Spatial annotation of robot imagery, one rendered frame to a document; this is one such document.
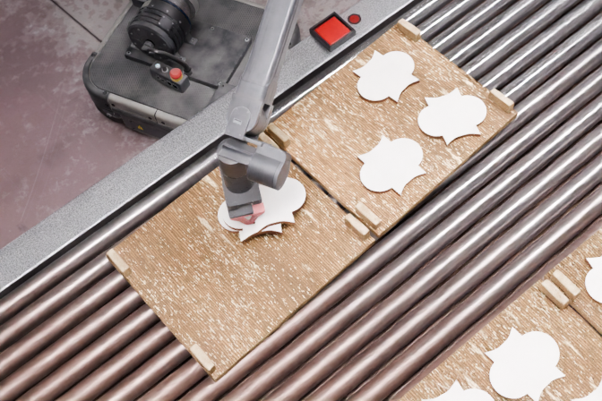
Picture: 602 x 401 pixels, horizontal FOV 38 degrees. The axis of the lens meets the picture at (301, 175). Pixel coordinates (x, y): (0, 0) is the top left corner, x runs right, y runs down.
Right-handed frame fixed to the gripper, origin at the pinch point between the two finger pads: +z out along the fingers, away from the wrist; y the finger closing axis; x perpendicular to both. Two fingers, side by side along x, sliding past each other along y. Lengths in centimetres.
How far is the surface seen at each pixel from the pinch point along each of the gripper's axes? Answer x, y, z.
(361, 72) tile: -30.7, 27.8, 3.3
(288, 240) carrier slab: -6.8, -6.9, 5.8
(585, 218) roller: -65, -16, 7
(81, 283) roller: 35.2, -4.3, 8.8
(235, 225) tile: 2.8, -3.2, 1.4
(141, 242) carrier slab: 21.9, 0.4, 6.2
